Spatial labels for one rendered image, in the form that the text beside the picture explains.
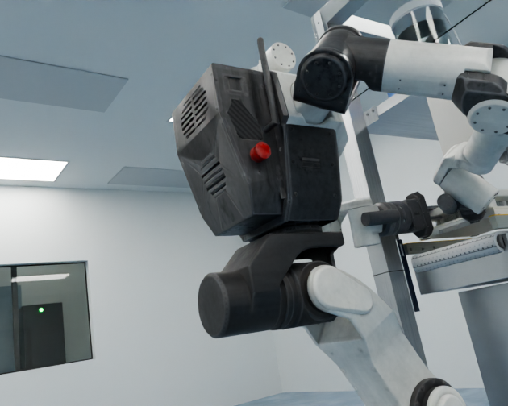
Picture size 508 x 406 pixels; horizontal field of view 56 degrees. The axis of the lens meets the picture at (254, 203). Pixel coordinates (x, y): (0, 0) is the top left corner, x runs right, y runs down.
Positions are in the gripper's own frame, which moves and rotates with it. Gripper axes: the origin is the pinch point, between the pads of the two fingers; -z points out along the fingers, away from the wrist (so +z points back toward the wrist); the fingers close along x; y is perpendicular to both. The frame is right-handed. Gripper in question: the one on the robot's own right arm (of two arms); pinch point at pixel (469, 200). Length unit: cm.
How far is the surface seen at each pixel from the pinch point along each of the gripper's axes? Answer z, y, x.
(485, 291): -9.9, -3.4, 23.0
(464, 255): 2.9, -5.1, 13.5
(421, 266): -4.0, -16.5, 13.2
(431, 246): -14.6, -13.4, 7.8
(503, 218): 5.7, 5.8, 7.3
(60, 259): -265, -432, -100
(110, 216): -324, -401, -150
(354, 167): -2.5, -26.5, -18.6
